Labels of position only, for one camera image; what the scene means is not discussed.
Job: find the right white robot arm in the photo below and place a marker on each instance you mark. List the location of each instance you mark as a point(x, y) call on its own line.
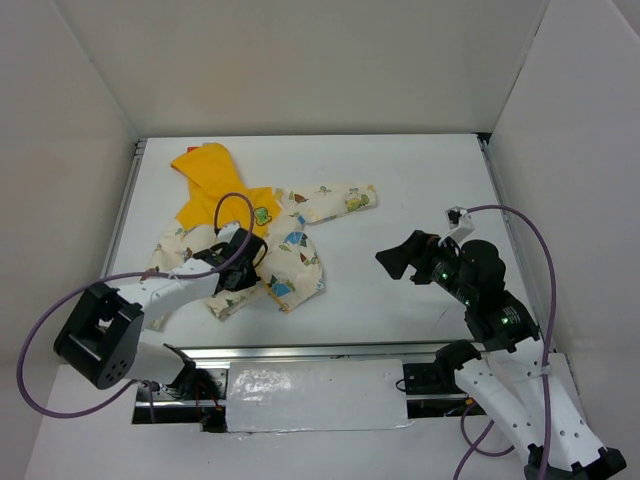
point(502, 367)

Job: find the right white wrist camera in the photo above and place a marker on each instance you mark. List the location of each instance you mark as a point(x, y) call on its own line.
point(460, 223)

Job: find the aluminium front rail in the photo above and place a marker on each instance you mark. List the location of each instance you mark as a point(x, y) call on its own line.
point(314, 352)

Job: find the white taped cover plate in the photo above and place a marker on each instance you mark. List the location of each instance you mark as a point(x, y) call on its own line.
point(335, 395)

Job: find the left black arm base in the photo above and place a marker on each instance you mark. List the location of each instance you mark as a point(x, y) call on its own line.
point(200, 390)

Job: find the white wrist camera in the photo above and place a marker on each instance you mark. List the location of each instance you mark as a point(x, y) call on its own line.
point(460, 223)
point(231, 234)

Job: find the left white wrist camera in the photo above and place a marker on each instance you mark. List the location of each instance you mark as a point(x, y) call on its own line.
point(231, 234)

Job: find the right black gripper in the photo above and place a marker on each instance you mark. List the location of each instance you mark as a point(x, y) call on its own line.
point(417, 257)

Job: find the yellow hooded dinosaur print jacket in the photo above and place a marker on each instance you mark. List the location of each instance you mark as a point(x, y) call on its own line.
point(291, 272)

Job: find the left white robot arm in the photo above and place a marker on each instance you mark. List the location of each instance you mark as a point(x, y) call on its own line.
point(101, 338)

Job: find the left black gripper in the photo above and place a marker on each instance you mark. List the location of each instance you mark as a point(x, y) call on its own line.
point(245, 270)

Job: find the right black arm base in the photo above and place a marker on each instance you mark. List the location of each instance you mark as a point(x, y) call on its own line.
point(424, 379)

